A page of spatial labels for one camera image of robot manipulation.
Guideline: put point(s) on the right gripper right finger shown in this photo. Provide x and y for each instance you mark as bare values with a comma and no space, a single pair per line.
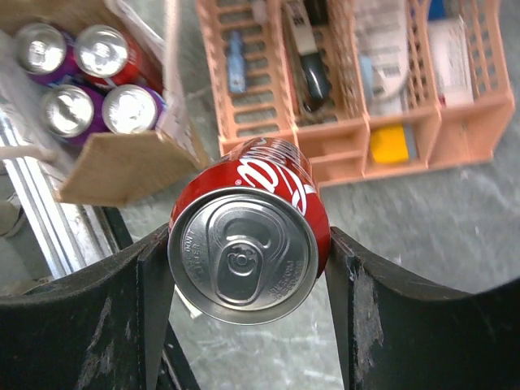
397,330

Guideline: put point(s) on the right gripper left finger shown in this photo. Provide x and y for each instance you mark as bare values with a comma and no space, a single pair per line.
78,332

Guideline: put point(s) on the brown canvas tote bag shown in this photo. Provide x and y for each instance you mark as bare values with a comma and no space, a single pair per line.
112,169

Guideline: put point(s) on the red soda can front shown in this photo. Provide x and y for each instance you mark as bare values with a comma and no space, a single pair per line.
249,235

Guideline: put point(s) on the red soda can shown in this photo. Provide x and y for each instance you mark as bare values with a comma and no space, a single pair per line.
249,235
110,58

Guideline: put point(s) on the purple soda can front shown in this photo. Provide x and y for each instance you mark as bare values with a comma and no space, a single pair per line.
72,113

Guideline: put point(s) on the purple soda can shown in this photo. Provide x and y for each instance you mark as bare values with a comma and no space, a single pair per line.
72,113
132,109

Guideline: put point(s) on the purple Fanta can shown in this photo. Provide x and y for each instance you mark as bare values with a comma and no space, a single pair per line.
46,53

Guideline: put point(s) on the yellow sticky notes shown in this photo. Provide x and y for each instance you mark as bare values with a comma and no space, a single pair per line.
388,145

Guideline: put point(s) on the peach plastic file organizer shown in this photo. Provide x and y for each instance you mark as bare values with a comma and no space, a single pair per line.
253,52

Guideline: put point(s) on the black stapler in organizer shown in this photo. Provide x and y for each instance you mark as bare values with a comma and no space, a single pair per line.
318,85

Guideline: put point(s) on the white papers in organizer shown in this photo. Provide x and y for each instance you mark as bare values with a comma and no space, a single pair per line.
381,32

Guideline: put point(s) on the aluminium mounting rail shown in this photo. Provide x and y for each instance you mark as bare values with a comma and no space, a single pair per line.
71,237

